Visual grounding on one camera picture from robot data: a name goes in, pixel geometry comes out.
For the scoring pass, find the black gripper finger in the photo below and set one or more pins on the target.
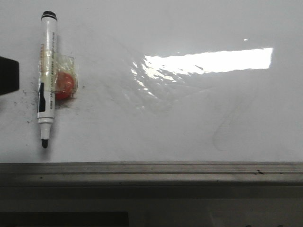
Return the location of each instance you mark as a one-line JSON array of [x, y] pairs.
[[9, 75]]

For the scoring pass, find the white black whiteboard marker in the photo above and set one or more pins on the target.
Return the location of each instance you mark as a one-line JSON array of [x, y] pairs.
[[46, 99]]

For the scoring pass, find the clear adhesive tape piece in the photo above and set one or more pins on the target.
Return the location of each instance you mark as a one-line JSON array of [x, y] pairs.
[[68, 65]]

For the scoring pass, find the red round magnet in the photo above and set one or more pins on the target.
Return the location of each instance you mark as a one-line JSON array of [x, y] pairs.
[[64, 85]]

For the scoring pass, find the white whiteboard with aluminium frame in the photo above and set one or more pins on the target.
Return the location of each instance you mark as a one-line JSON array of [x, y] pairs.
[[170, 92]]

